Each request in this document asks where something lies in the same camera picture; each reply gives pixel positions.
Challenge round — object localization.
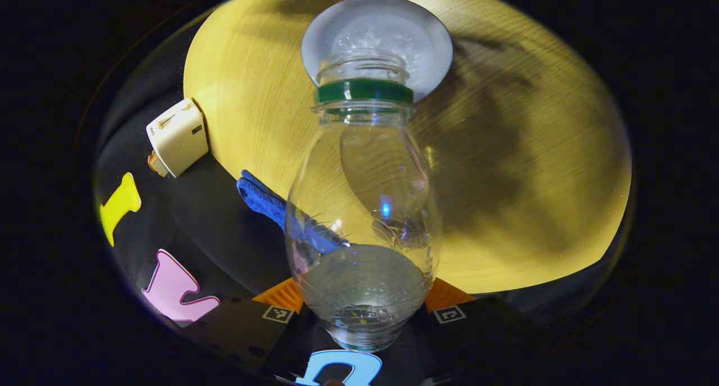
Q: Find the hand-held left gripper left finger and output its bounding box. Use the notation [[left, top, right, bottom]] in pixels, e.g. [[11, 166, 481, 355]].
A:
[[180, 278, 315, 375]]

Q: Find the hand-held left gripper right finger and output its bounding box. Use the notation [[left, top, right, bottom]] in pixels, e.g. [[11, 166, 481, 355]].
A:
[[404, 278, 540, 375]]

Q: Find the clear plastic water bottle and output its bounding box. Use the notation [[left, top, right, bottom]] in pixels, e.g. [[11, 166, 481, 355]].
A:
[[284, 49, 443, 353]]

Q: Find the blue towel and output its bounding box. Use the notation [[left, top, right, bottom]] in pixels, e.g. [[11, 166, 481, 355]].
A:
[[236, 170, 349, 255]]

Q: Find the brown toast slice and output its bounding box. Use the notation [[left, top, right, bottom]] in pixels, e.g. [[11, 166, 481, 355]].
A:
[[148, 150, 169, 178]]

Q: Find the white toaster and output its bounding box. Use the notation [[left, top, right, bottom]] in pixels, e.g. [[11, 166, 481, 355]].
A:
[[146, 98, 210, 178]]

